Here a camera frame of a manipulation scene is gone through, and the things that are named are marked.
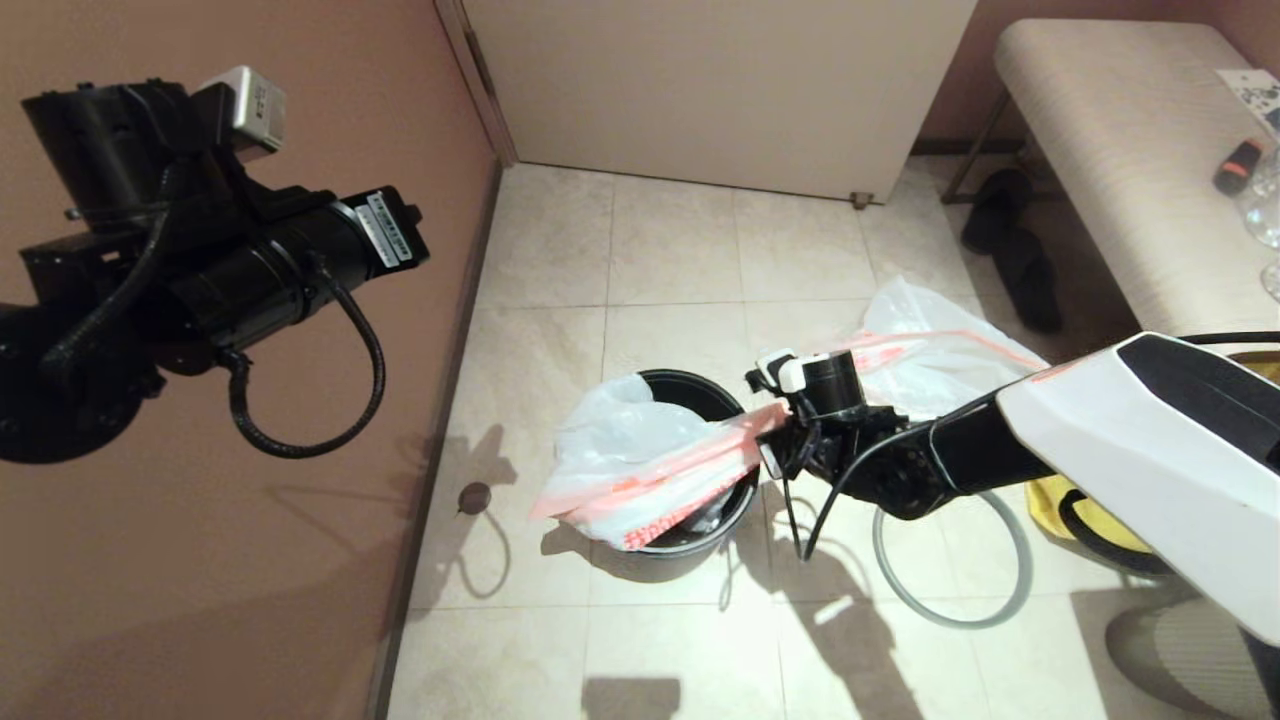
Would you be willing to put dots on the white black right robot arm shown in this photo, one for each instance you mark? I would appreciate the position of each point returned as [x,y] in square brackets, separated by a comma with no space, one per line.
[1150,450]

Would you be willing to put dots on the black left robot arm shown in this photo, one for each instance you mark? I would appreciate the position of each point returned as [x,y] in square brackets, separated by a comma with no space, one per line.
[100,300]

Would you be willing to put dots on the clear plastic bag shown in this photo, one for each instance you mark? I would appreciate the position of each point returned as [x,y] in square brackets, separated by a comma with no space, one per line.
[930,370]

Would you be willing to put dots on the clear glass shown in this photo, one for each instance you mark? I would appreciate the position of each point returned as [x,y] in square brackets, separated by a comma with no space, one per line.
[1266,205]
[1273,280]

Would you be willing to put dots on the small black red object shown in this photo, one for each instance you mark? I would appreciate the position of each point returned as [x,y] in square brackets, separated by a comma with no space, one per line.
[1236,167]

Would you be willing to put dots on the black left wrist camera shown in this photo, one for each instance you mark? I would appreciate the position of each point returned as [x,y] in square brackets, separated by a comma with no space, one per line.
[390,228]

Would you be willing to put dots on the yellow fabric bag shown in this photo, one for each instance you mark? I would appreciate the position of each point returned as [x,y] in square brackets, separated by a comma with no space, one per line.
[1048,505]

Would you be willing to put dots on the black round trash bin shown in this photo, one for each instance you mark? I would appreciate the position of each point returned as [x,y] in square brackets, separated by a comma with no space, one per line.
[680,560]

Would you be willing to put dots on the thin metal bench leg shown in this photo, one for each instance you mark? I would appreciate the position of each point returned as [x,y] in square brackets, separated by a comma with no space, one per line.
[975,145]

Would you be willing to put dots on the round grey floor plate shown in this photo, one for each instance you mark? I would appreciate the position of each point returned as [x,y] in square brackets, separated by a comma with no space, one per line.
[474,498]

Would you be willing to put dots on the beige wood grain bench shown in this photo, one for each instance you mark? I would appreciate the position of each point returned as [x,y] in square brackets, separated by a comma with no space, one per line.
[1130,170]

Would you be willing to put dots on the white blue printed card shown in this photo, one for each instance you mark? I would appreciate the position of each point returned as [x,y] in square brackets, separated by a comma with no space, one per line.
[1258,92]

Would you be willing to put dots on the white door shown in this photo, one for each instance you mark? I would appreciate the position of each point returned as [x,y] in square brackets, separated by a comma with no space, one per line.
[720,90]

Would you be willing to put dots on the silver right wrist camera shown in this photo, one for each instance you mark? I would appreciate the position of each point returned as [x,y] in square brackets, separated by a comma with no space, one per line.
[770,460]

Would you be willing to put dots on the black slipper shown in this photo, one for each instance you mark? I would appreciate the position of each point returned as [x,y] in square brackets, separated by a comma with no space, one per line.
[990,212]
[1032,285]

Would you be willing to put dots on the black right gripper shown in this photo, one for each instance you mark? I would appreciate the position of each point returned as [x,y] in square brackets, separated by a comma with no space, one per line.
[810,448]

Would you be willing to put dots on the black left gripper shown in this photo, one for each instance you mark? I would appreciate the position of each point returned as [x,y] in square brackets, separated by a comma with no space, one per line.
[280,275]

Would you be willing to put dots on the white door frame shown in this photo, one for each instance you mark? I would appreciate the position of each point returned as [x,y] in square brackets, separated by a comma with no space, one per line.
[475,70]

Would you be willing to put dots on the grey ribbed cushion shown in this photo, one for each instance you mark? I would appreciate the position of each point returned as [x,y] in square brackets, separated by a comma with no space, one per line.
[1180,660]

